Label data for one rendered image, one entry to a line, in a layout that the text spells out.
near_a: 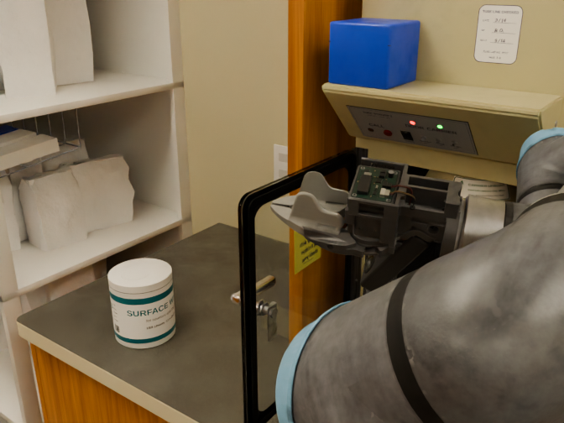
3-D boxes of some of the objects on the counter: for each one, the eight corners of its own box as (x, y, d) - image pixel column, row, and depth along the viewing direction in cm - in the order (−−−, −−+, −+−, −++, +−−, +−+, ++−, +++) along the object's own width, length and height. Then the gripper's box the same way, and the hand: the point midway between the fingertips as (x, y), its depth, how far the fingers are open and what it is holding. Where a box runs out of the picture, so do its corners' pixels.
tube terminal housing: (399, 310, 140) (429, -54, 112) (545, 358, 122) (625, -58, 94) (344, 362, 121) (363, -59, 93) (508, 429, 104) (592, -66, 75)
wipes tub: (148, 310, 140) (142, 252, 134) (189, 328, 133) (185, 267, 127) (101, 336, 130) (94, 274, 124) (143, 357, 123) (137, 292, 117)
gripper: (467, 166, 65) (279, 139, 71) (460, 224, 59) (254, 190, 64) (455, 222, 71) (283, 194, 77) (447, 280, 65) (260, 244, 70)
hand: (282, 211), depth 72 cm, fingers closed
